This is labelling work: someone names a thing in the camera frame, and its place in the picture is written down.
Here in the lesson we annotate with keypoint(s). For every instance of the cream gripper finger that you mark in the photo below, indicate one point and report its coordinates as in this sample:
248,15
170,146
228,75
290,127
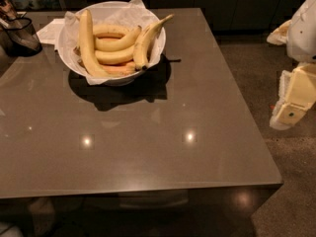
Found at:
279,35
297,95

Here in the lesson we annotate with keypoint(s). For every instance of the upper middle banana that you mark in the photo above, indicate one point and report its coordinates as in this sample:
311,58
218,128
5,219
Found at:
126,41

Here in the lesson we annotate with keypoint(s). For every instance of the long banana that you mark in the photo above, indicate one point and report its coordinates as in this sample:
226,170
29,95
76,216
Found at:
87,48

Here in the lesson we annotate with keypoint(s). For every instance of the bottom bruised banana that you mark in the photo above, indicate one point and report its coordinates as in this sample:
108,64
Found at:
122,69

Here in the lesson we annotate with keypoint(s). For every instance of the white paper bowl liner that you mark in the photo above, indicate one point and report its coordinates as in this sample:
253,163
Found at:
128,14

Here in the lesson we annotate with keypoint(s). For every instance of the white paper sheet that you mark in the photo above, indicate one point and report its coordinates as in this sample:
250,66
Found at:
50,33

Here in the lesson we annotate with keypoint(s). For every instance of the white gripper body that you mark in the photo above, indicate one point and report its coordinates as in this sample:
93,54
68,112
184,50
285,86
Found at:
303,34

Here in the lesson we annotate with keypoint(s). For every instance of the dark mesh basket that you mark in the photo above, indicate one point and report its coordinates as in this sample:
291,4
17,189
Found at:
22,37

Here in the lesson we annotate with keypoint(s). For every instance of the lower middle banana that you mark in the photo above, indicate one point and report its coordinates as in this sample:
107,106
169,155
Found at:
115,57

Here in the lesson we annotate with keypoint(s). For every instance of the white bowl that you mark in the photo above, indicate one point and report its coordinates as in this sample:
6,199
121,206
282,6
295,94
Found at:
112,42

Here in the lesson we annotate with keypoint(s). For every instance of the top back banana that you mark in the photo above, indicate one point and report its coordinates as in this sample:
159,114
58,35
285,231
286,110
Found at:
109,31

